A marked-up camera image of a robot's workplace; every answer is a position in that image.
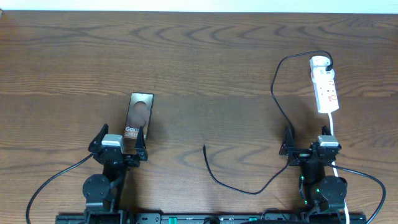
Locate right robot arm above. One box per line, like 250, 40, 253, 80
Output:
279, 126, 348, 223

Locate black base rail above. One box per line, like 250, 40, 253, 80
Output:
55, 212, 368, 224

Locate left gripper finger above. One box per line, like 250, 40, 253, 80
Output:
88, 124, 109, 152
134, 126, 148, 161

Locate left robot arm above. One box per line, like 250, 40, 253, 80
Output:
83, 124, 148, 223

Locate black charger cable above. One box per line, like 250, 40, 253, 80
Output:
202, 50, 334, 195

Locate white power strip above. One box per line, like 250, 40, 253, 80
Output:
310, 55, 339, 114

